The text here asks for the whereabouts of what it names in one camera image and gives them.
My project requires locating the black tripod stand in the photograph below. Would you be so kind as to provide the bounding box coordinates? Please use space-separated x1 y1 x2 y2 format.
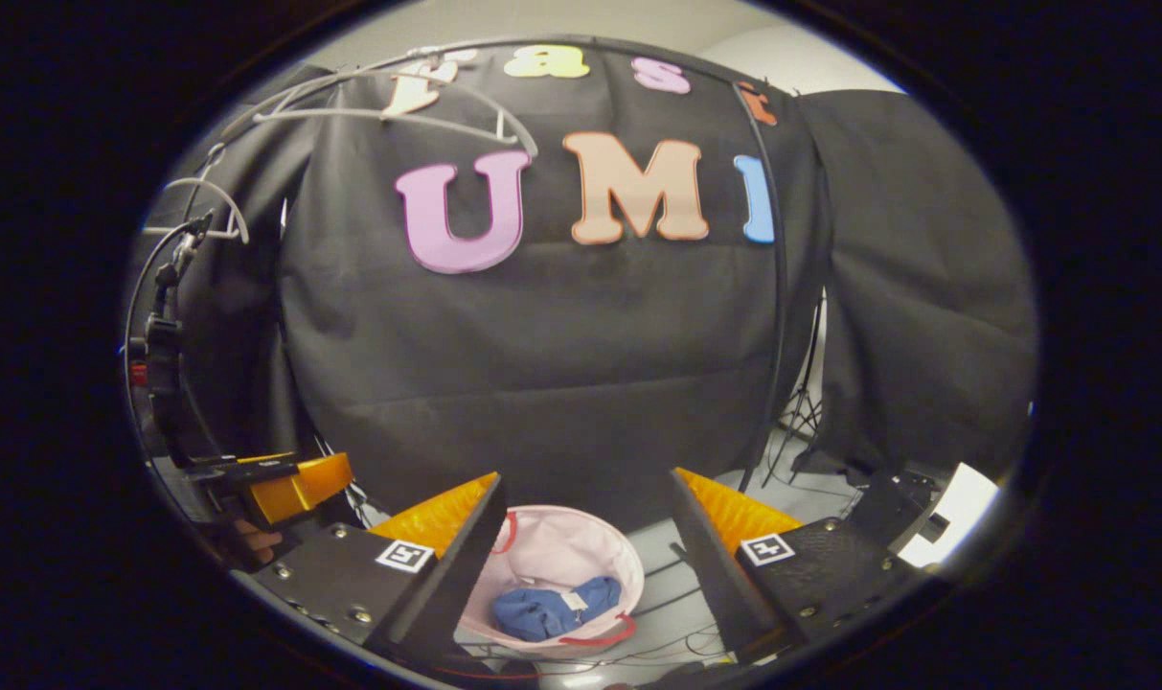
761 292 854 495

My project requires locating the blue corduroy shirt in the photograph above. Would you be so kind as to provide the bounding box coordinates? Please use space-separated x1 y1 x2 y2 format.
491 575 625 643

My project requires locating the pink laundry hamper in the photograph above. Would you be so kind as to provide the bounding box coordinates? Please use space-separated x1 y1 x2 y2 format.
458 505 647 662

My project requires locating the black clothes rack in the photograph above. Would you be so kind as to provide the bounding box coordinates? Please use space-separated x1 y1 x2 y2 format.
183 34 792 495

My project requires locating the black box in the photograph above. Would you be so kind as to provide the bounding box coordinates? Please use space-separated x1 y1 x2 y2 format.
847 470 941 547

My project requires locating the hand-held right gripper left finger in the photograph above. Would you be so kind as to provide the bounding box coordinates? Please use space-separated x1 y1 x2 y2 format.
234 471 511 672

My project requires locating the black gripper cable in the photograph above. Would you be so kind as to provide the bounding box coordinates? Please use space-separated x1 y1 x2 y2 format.
121 216 213 461

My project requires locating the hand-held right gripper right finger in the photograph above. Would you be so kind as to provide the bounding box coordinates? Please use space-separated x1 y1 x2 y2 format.
665 468 936 664

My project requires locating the black backdrop cloth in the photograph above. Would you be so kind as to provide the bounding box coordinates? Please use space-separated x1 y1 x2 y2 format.
125 38 1039 538

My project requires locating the white plastic clothes hanger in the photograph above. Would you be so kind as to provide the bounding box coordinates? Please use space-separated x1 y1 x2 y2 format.
140 144 252 245
221 53 541 159

